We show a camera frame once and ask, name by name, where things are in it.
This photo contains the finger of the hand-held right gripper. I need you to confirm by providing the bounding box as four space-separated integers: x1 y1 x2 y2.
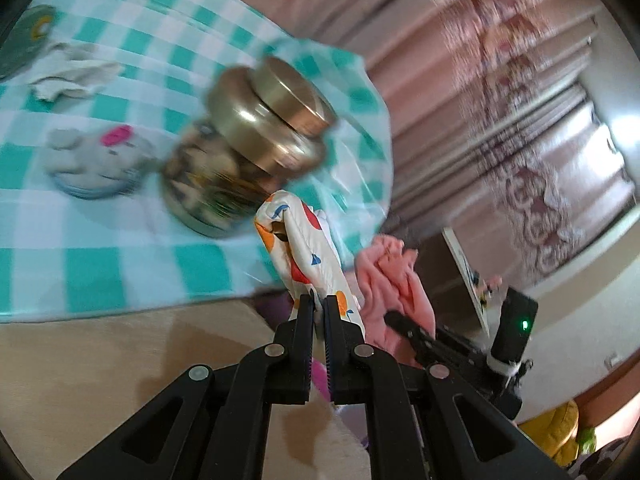
384 311 441 356

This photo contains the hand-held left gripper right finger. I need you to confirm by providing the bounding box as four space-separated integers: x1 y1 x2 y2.
324 296 573 480

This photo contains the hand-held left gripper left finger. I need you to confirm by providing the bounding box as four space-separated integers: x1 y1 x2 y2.
57 295 316 480

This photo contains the salmon pink cloth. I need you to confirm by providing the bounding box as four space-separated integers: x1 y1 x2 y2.
354 234 438 368

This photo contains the white fruit printed cloth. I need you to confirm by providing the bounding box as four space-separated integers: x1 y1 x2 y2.
254 190 368 341

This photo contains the white framed picture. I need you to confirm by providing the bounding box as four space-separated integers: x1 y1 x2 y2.
442 227 503 336

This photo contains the yellow cushion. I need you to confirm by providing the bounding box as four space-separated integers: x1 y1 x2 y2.
517 400 581 468

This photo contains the teal white checked tablecloth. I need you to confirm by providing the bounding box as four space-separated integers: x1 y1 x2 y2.
0 0 396 323

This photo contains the glass jar with brass lid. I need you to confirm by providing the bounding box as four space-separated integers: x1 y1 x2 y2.
159 56 338 238

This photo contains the grey plush cat toy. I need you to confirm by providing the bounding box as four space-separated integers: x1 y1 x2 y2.
45 125 158 201

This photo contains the pink curtain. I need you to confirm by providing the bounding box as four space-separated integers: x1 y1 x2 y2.
170 0 626 281

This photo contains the beige cloth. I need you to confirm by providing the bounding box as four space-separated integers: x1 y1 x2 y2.
25 42 126 103

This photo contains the green round tin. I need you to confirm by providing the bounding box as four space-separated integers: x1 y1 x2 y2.
0 4 58 80

